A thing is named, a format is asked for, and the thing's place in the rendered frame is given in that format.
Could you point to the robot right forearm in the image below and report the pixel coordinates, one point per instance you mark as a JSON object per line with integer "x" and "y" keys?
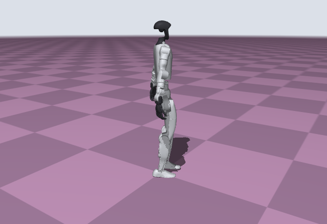
{"x": 160, "y": 90}

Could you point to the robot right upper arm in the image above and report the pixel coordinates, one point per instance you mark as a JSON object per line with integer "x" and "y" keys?
{"x": 164, "y": 53}

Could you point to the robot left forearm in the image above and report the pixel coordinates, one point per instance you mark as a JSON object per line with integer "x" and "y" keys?
{"x": 153, "y": 79}

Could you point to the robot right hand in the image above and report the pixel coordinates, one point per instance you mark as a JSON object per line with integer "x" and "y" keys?
{"x": 159, "y": 109}

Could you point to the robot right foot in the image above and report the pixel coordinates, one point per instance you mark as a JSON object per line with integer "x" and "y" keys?
{"x": 165, "y": 174}

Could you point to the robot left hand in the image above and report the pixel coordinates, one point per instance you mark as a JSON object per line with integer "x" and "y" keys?
{"x": 152, "y": 92}

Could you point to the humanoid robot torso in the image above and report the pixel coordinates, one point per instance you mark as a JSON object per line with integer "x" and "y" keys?
{"x": 168, "y": 68}

